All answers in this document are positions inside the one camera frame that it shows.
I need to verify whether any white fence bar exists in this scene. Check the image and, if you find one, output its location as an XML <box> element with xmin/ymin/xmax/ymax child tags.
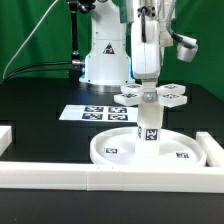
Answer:
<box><xmin>196</xmin><ymin>132</ymin><xmax>224</xmax><ymax>168</ymax></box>
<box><xmin>0</xmin><ymin>162</ymin><xmax>224</xmax><ymax>193</ymax></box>
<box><xmin>0</xmin><ymin>126</ymin><xmax>12</xmax><ymax>156</ymax></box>

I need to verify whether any white cross-shaped table base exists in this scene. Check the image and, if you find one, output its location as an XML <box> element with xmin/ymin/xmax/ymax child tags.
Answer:
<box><xmin>114</xmin><ymin>84</ymin><xmax>187</xmax><ymax>108</ymax></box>

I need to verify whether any grey cable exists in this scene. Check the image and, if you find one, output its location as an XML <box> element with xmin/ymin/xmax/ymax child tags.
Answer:
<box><xmin>1</xmin><ymin>0</ymin><xmax>60</xmax><ymax>80</ymax></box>

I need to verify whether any black cable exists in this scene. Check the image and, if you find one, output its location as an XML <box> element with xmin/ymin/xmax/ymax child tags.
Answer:
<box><xmin>0</xmin><ymin>60</ymin><xmax>74</xmax><ymax>84</ymax></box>

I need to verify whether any black camera stand pole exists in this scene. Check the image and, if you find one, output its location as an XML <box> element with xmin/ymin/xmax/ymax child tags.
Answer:
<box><xmin>66</xmin><ymin>0</ymin><xmax>82</xmax><ymax>81</ymax></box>

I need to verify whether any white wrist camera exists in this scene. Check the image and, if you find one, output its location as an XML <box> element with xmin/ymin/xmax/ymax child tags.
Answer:
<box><xmin>177</xmin><ymin>35</ymin><xmax>198</xmax><ymax>62</ymax></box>

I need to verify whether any white left fence bar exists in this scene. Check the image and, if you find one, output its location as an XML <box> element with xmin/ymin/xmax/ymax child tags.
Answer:
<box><xmin>0</xmin><ymin>126</ymin><xmax>12</xmax><ymax>156</ymax></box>

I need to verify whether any white front fence bar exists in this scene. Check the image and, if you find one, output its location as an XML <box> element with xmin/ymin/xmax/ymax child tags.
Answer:
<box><xmin>0</xmin><ymin>162</ymin><xmax>224</xmax><ymax>193</ymax></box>

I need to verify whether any white marker sheet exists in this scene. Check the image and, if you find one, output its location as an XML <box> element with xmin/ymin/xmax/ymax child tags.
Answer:
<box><xmin>59</xmin><ymin>105</ymin><xmax>138</xmax><ymax>123</ymax></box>

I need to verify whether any white right fence bar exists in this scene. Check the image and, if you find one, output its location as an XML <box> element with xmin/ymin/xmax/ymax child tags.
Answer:
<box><xmin>196</xmin><ymin>132</ymin><xmax>224</xmax><ymax>168</ymax></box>

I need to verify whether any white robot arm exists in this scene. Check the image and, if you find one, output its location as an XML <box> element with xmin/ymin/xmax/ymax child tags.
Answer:
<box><xmin>79</xmin><ymin>0</ymin><xmax>198</xmax><ymax>103</ymax></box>

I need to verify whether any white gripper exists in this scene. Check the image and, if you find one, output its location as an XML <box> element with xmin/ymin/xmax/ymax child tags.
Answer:
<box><xmin>131</xmin><ymin>18</ymin><xmax>161</xmax><ymax>102</ymax></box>

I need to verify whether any white round table top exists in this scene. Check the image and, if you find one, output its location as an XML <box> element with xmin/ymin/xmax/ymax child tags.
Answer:
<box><xmin>90</xmin><ymin>127</ymin><xmax>206</xmax><ymax>168</ymax></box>

